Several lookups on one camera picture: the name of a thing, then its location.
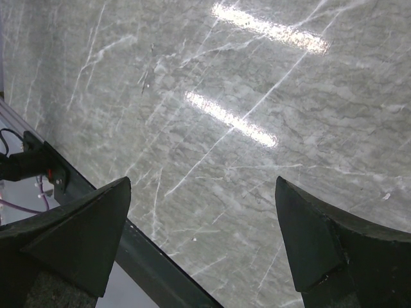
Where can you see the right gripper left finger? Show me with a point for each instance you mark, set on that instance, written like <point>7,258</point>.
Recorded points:
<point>63,257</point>

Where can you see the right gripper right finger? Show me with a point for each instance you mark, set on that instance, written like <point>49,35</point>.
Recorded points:
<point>338,259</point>

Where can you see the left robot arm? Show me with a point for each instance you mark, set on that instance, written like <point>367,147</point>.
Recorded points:
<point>23,165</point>

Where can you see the black base beam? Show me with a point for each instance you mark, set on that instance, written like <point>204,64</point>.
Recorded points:
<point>163,280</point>

